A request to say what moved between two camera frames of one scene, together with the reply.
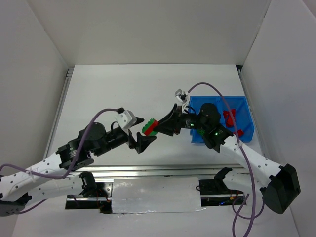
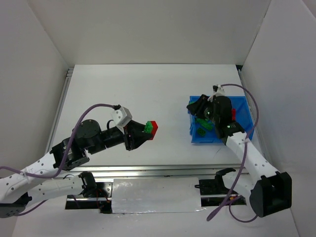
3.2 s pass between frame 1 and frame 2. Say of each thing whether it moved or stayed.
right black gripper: moved
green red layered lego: stayed
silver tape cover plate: stayed
